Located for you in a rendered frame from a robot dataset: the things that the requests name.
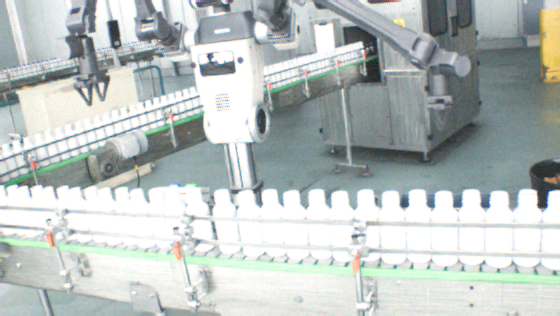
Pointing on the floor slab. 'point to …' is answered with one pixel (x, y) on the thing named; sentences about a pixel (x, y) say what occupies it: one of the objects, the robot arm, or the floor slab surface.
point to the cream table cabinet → (54, 100)
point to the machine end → (401, 78)
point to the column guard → (550, 45)
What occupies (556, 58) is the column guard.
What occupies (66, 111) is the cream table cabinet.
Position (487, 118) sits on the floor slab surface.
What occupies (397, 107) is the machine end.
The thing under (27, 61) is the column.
